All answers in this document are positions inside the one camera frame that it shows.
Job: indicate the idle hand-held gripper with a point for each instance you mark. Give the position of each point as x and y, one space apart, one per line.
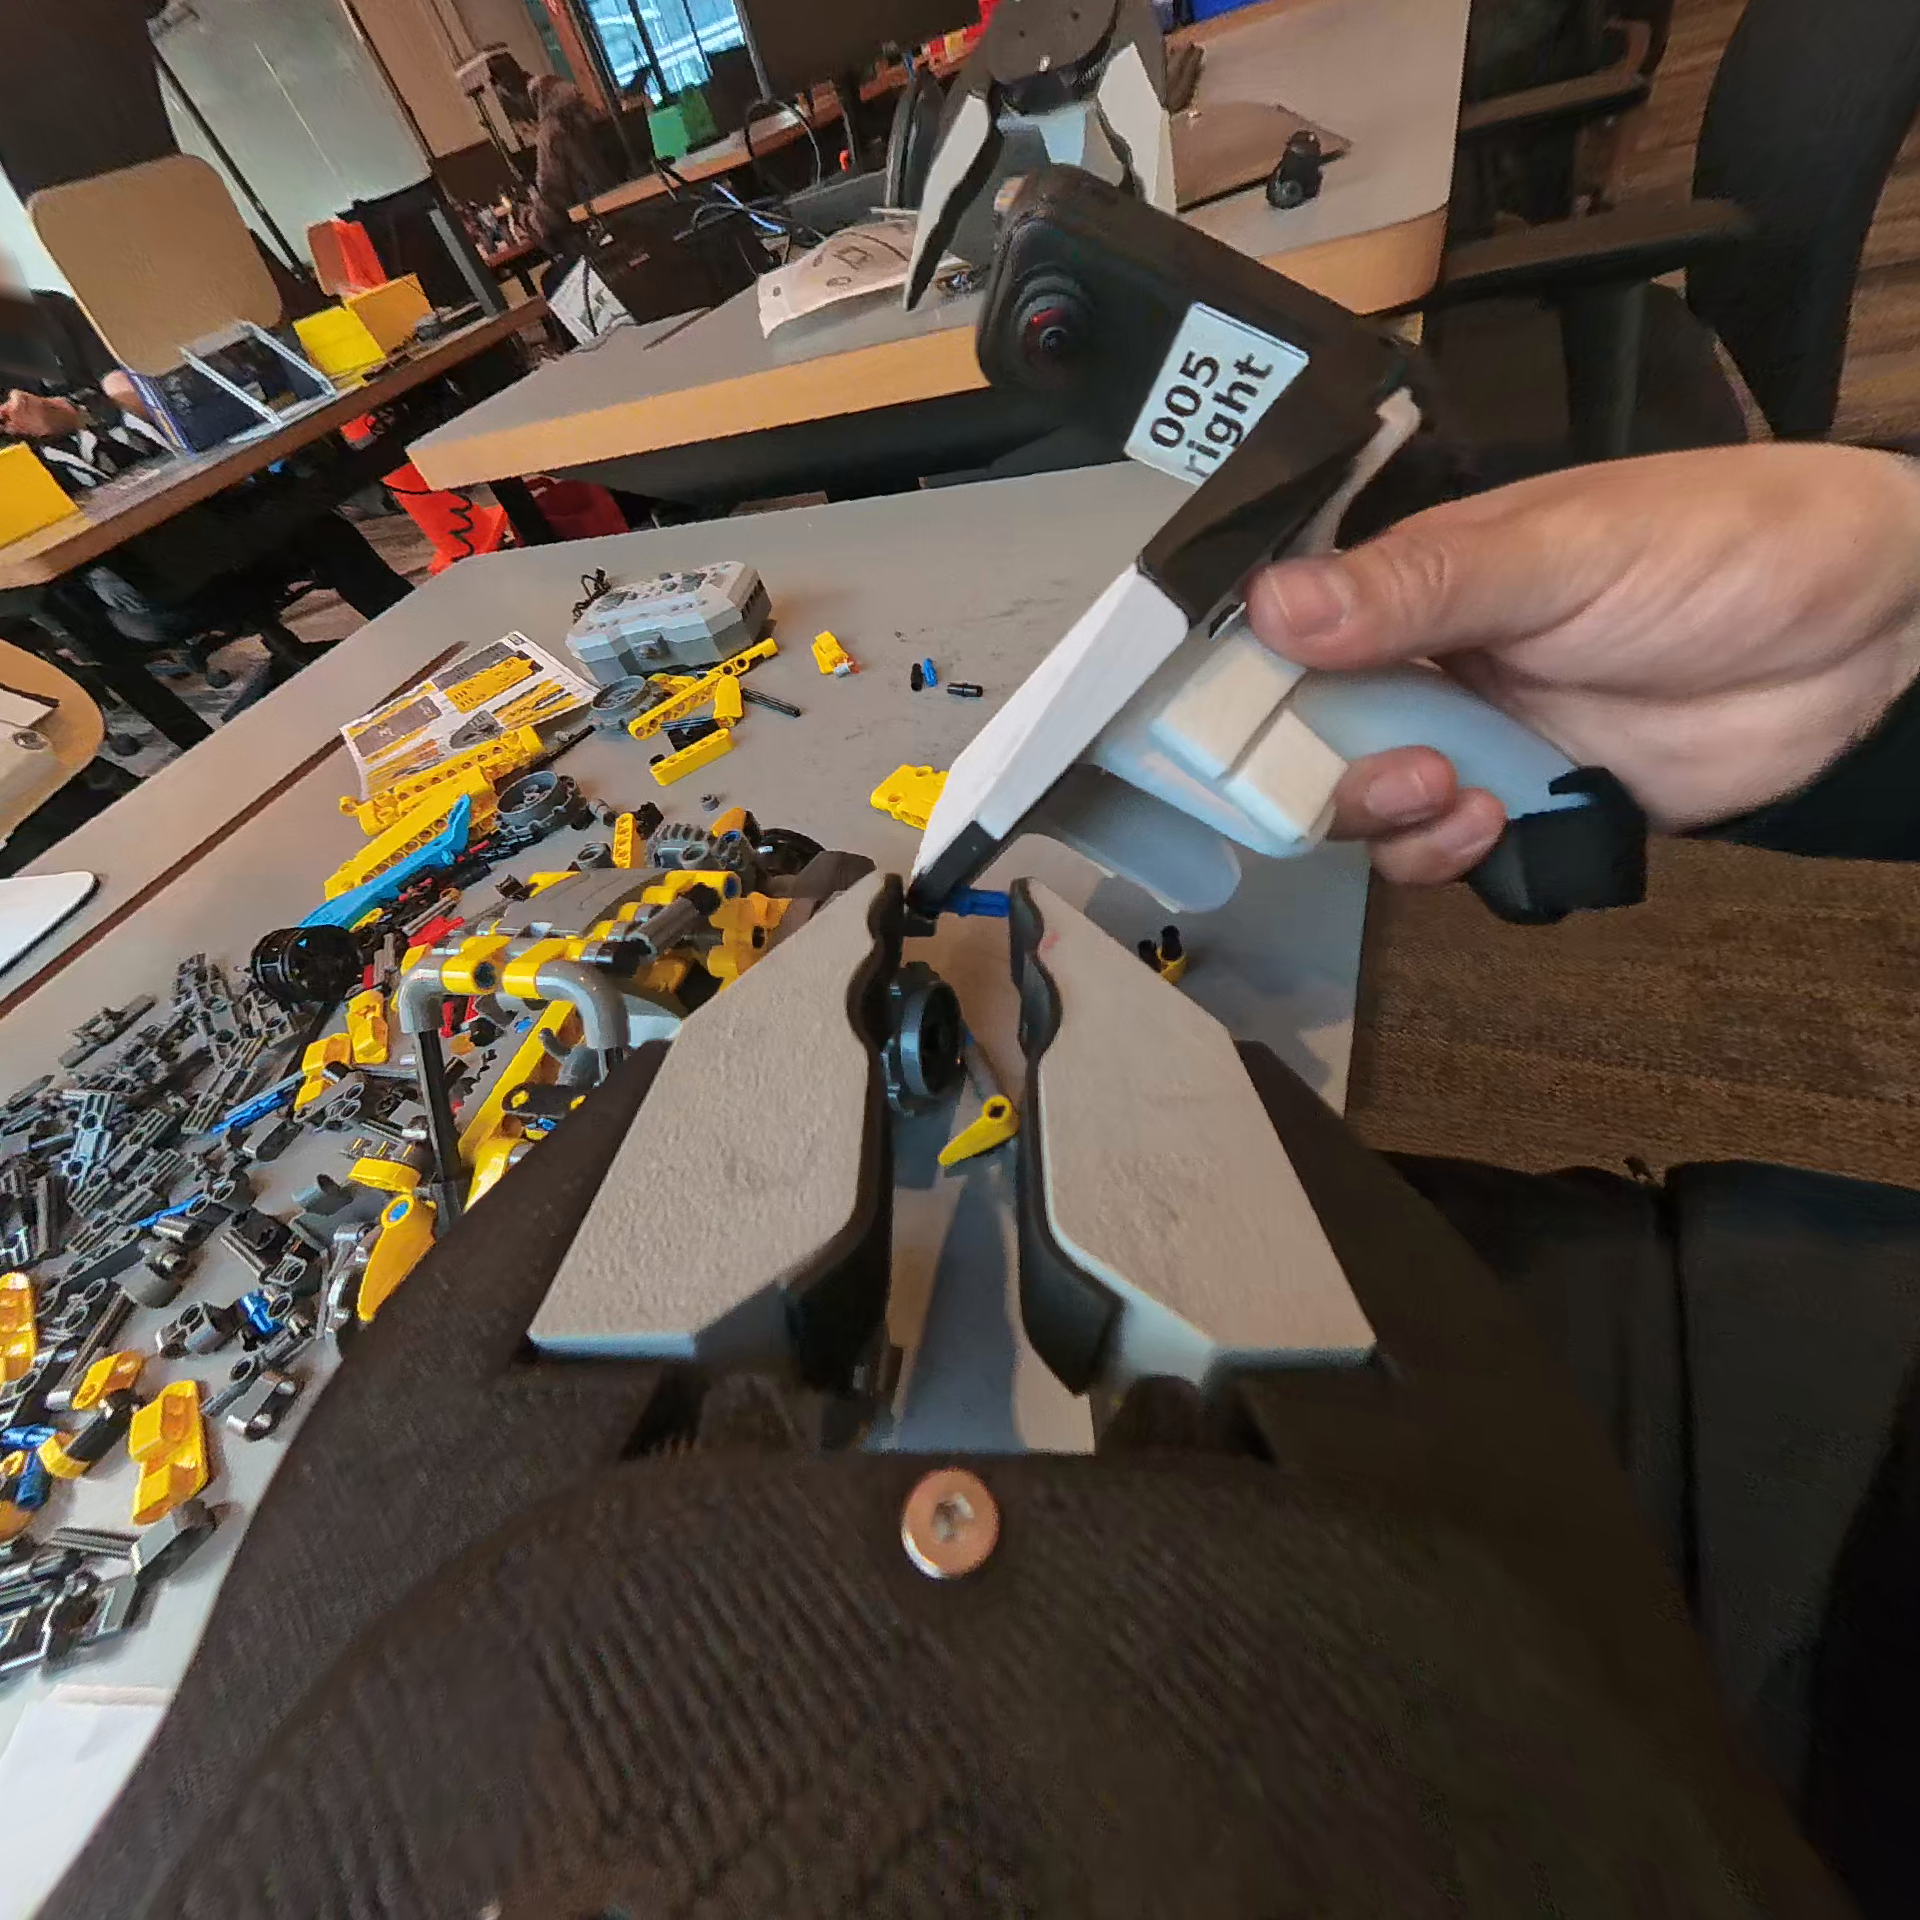
1054 87

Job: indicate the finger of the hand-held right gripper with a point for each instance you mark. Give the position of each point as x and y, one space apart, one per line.
1054 719

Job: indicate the grey brick sprocket wheel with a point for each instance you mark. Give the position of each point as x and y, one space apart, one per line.
619 701
539 802

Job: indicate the pile of small brick parts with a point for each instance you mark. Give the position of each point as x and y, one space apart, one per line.
153 1141

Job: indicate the orange plastic crate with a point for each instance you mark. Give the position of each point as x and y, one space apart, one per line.
451 520

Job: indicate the yellow plastic bin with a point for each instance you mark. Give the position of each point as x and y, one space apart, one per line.
27 495
359 327

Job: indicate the large yellow brick frame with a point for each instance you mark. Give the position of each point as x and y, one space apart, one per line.
421 794

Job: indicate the cluster of small brick pins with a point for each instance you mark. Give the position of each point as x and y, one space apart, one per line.
922 675

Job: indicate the white instruction booklet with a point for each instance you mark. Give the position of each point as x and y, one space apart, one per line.
73 1784

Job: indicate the white board panel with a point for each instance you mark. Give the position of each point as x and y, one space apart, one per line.
298 106

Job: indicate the grey table wood edge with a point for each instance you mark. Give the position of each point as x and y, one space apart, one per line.
674 389

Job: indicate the grey brick battery hub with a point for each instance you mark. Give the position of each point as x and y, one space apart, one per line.
662 622

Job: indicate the person's right hand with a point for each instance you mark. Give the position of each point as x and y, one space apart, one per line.
1650 602

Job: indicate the black office chair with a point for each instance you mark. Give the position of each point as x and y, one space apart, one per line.
1768 180

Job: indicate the adjoining grey desk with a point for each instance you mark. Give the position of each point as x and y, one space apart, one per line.
227 794

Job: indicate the upright printed paper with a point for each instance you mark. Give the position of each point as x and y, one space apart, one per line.
588 297

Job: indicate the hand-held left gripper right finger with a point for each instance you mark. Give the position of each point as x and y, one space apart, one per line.
1198 1187

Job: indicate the yellow grey brick vehicle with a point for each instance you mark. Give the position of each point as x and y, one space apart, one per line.
662 898

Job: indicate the clear acrylic stand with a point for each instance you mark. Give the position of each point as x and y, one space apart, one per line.
243 379

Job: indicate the single blue connector pin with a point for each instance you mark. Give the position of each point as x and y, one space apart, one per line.
977 898

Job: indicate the brown wooden table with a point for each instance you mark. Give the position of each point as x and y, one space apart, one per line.
227 463

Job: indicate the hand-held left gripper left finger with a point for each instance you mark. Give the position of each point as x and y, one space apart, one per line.
718 1187

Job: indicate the short yellow brick beam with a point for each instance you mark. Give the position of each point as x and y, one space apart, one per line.
1168 960

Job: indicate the upright wooden board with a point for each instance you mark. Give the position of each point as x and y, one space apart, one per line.
153 251

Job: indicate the yellow black sticker sheet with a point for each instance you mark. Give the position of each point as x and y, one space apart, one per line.
451 705

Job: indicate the black brick wheel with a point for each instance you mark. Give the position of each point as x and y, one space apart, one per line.
296 972

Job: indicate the blue brick separator tool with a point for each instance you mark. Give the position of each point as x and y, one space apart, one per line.
391 872

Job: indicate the yellow rectangular brick panel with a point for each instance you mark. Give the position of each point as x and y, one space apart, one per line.
910 788

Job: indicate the printed paper sheet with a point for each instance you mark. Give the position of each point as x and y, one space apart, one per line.
841 281

